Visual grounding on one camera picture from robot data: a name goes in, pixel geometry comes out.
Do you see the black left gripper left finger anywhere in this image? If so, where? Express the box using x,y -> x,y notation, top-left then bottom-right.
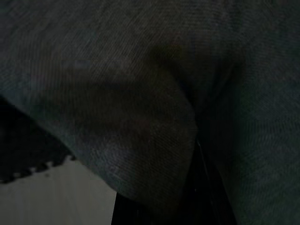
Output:
114,187 -> 200,225

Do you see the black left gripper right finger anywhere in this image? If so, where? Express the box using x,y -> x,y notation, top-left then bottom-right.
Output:
196,140 -> 236,225

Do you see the grey pillow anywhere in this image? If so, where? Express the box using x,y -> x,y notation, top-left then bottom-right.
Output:
0,0 -> 300,225

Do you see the black jagged-edge floor mat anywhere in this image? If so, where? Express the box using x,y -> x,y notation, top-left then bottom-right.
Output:
0,96 -> 77,185

